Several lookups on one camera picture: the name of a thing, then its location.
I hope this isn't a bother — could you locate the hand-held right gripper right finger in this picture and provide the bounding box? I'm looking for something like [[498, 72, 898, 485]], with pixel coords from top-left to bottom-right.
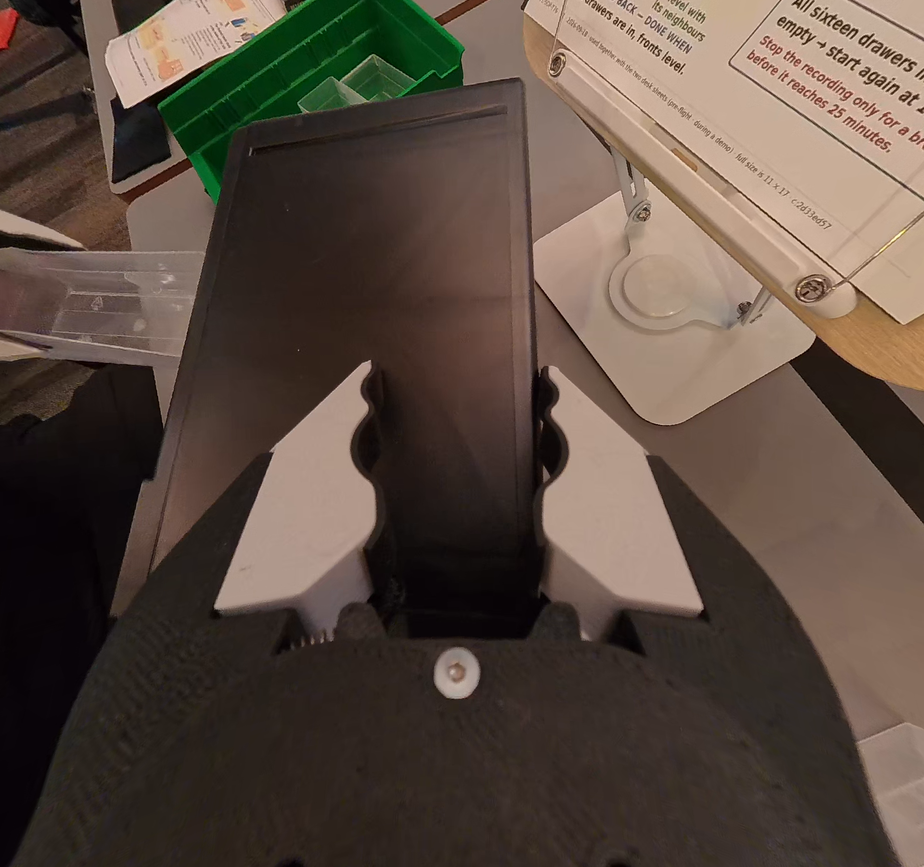
[[534, 366, 705, 643]]

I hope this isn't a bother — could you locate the loose printed paper sheet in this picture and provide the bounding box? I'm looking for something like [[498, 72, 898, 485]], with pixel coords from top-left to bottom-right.
[[104, 0, 344, 110]]

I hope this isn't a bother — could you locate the printed instruction sheet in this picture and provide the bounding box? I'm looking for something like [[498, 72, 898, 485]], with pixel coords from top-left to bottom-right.
[[530, 0, 924, 326]]

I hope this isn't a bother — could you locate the black tablet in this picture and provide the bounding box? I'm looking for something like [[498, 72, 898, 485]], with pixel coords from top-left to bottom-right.
[[110, 98, 174, 187]]

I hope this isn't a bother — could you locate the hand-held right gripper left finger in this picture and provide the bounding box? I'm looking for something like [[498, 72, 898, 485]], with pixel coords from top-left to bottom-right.
[[213, 360, 402, 640]]

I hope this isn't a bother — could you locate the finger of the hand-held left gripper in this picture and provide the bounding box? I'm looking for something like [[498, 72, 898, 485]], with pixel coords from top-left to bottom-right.
[[0, 333, 56, 367], [0, 210, 86, 251]]

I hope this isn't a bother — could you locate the white stand base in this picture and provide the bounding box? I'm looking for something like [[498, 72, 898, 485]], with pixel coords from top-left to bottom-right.
[[534, 148, 817, 426]]

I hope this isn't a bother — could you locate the green plastic bin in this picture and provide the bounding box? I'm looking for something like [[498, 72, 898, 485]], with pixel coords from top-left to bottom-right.
[[157, 0, 464, 204]]

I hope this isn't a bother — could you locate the small clear plastic drawer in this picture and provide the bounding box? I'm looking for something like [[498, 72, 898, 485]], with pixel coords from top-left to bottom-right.
[[339, 54, 420, 101], [296, 76, 365, 115], [0, 249, 209, 370]]

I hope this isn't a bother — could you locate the large clear plastic bin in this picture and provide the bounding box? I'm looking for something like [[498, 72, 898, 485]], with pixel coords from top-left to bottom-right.
[[855, 723, 924, 867]]

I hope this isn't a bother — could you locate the instruction sheet on wooden stand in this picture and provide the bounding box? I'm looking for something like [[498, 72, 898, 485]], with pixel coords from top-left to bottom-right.
[[521, 0, 924, 391]]

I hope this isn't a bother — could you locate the wire page holder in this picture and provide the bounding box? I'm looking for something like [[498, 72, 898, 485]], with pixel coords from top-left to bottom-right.
[[794, 210, 924, 302], [545, 0, 578, 78]]

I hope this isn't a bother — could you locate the black drawer cabinet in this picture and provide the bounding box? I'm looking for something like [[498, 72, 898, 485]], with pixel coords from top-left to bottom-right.
[[148, 76, 542, 640]]

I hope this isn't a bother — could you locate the white stand ledge bar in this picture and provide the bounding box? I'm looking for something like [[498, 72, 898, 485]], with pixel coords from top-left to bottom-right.
[[549, 51, 860, 319]]

